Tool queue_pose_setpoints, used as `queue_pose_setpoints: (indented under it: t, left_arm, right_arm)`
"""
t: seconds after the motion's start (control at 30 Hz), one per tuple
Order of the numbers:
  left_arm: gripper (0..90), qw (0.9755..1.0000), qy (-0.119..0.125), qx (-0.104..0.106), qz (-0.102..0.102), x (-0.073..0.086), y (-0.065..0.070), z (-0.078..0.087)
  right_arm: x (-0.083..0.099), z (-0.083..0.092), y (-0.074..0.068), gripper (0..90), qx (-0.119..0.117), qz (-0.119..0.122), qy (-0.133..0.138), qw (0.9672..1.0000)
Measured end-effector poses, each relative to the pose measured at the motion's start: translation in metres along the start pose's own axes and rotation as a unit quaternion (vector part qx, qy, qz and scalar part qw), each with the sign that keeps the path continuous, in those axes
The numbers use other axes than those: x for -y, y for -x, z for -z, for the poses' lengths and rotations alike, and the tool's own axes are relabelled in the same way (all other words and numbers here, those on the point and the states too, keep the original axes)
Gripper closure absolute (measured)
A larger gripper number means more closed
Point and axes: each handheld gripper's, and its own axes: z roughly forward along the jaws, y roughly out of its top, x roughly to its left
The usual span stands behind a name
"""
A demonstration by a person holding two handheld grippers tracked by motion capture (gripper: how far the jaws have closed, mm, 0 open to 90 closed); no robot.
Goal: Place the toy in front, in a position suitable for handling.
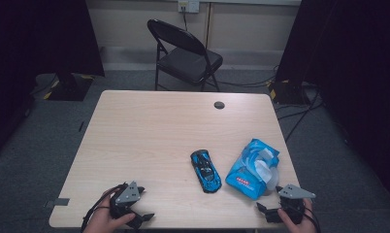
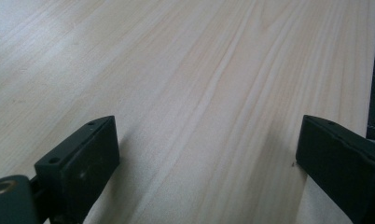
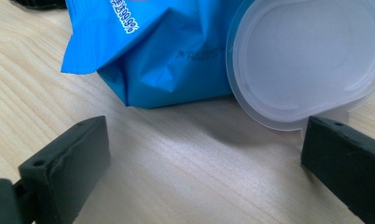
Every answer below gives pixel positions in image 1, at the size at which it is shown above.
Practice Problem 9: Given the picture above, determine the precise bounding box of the right hand-held gripper cable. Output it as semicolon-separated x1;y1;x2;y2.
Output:
301;205;322;233

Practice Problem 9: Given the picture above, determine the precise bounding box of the blue wet wipes pack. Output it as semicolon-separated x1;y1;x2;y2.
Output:
224;138;280;201

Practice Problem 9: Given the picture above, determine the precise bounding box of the hand-held gripper cable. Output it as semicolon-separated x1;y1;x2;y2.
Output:
301;205;322;233
81;183;128;233

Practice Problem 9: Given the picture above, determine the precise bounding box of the black folding chair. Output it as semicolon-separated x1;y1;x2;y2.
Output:
146;18;224;92

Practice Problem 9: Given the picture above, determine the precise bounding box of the vertical wall conduit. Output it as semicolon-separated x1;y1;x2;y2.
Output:
205;2;214;50

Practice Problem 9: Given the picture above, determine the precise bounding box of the person's right hand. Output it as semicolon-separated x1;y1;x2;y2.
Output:
277;198;318;233

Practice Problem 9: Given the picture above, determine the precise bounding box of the person's left hand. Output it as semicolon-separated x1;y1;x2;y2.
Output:
82;188;137;233

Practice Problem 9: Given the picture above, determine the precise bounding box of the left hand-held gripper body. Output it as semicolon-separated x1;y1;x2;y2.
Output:
109;181;143;228

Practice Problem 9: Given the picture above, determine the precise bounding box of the grey tape piece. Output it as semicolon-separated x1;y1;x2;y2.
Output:
44;197;71;209

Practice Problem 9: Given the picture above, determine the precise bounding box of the white wall outlet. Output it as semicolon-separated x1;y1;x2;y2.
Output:
178;0;201;14

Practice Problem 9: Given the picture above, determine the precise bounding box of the black stand base yellow tape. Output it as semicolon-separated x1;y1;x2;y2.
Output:
269;80;310;105
44;72;94;102

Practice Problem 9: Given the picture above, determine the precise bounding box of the blue toy car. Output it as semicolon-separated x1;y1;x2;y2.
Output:
189;149;223;194

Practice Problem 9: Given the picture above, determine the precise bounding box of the white wet wipe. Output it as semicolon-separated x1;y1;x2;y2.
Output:
253;148;276;184

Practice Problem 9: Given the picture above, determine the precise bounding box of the black floor cable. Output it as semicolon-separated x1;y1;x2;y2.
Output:
275;101;325;121
211;64;279;88
284;86;322;144

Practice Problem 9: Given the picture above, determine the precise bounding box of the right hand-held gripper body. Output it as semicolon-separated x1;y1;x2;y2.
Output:
277;183;316;225

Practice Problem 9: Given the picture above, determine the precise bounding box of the black power cable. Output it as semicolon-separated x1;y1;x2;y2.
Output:
181;6;188;32

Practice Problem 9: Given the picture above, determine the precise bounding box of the left hand-held gripper cable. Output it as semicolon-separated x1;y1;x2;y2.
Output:
81;183;128;233

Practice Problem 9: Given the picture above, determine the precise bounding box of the black curtain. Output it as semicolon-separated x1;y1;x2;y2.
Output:
275;0;390;208
0;0;106;163

